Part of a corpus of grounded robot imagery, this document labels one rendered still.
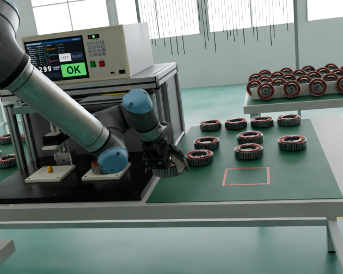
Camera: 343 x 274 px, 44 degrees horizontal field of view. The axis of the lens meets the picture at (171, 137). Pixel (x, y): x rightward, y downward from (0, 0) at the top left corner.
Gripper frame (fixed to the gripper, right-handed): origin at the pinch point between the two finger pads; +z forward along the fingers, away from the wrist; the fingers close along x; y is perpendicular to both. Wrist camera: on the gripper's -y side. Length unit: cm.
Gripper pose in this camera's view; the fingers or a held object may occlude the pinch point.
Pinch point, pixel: (169, 168)
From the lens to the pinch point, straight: 141.0
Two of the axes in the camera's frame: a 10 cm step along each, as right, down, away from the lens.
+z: 2.5, 6.6, 7.1
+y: -2.0, 7.5, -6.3
